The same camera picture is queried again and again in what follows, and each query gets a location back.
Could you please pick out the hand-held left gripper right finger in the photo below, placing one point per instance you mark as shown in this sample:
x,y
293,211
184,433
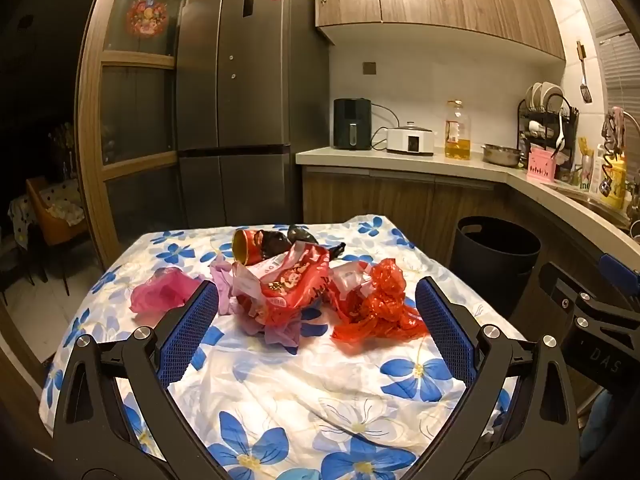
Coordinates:
x,y
445,330

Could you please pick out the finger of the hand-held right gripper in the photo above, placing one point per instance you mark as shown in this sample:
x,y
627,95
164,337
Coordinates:
x,y
620,267
560,285

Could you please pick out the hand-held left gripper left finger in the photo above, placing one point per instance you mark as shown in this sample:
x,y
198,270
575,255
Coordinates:
x,y
190,330

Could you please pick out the pink plastic bag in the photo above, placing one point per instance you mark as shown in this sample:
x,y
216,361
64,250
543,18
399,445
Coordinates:
x,y
160,292

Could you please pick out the purple plastic bag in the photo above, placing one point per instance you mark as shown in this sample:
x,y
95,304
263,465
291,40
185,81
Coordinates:
x,y
222,285

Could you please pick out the red plastic bag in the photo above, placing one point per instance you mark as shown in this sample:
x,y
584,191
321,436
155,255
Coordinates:
x,y
385,305

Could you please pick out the black trash bin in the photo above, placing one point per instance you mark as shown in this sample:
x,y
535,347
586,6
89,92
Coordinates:
x,y
495,270

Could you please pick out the red snack wrapper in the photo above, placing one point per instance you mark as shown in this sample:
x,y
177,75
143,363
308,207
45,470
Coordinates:
x,y
285,285

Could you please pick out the black plastic bag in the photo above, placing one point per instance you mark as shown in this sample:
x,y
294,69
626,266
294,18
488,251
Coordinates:
x,y
279,242

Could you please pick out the person's right hand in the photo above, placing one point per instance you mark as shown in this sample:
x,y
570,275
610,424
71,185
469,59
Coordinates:
x,y
607,420

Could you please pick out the steel sink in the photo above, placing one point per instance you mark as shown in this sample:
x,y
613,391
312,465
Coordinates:
x,y
595,207

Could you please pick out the yellow detergent bottle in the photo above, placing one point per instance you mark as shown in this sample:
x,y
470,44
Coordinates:
x,y
619,185

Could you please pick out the white detergent bottle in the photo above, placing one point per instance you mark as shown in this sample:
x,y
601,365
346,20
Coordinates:
x,y
597,172

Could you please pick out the green beer can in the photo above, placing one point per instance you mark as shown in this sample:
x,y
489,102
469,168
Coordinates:
x,y
585,172

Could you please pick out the blue floral tablecloth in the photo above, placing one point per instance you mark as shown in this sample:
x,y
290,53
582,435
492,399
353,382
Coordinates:
x,y
280,390

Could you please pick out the pink plastic basket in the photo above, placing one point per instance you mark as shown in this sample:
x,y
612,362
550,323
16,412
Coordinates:
x,y
541,166

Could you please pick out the yellow sponge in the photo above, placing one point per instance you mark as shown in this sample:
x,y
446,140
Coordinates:
x,y
584,146

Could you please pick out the steel pot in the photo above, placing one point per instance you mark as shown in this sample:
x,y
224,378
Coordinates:
x,y
500,156

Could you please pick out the pink dish cloth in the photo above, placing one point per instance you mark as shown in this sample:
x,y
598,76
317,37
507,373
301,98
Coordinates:
x,y
616,122

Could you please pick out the white ladle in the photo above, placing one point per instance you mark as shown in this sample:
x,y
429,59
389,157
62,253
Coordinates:
x,y
560,132

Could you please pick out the steel kitchen faucet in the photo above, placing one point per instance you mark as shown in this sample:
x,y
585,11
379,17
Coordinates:
x,y
634,120

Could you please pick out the wooden base cabinet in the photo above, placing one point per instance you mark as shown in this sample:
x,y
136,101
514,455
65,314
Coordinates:
x,y
370,200

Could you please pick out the black dish rack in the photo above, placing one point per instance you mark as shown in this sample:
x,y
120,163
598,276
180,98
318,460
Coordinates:
x,y
545,130

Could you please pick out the white kitchen countertop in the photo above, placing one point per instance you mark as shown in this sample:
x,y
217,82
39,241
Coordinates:
x,y
400,160

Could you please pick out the orange chair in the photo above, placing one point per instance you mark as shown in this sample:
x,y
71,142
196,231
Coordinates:
x,y
47,225

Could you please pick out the metal slotted spatula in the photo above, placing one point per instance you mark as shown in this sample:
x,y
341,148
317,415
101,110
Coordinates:
x,y
585,91

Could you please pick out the cooking oil bottle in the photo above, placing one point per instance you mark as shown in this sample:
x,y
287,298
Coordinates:
x,y
457,135

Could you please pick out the white plate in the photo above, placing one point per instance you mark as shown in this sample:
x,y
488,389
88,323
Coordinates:
x,y
552,96
538,94
529,97

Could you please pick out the white electric cooker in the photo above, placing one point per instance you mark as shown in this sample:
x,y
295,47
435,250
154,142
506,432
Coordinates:
x,y
411,141

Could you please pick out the window blind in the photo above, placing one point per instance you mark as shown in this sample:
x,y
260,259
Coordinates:
x,y
620,75

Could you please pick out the polka dot tablecloth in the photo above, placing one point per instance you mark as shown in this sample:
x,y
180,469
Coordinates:
x,y
20,210

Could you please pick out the black air fryer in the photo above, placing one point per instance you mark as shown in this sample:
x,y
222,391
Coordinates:
x,y
351,125

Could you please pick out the grey refrigerator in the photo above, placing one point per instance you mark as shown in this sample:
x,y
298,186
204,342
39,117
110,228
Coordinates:
x,y
250,110

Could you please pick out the wooden glass sliding door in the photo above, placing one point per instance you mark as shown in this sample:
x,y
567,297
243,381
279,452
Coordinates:
x,y
90,110

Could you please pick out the wooden upper cabinet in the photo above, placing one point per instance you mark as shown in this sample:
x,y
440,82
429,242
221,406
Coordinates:
x,y
440,0

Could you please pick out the round floral door decal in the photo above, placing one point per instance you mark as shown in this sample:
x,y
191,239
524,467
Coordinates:
x,y
146,16

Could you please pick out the brown wall switch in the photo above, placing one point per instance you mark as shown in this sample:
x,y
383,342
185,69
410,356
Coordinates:
x,y
369,67

